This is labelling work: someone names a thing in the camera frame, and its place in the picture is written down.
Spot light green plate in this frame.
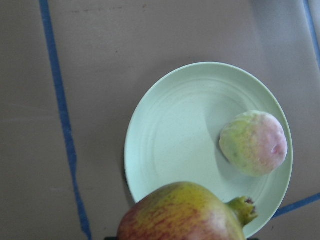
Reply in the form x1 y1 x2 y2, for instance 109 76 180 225
124 62 293 238

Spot red yellow apple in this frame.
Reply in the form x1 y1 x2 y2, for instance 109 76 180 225
117 182 258 240

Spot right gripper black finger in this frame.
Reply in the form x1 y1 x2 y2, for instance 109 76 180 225
104 236 118 240

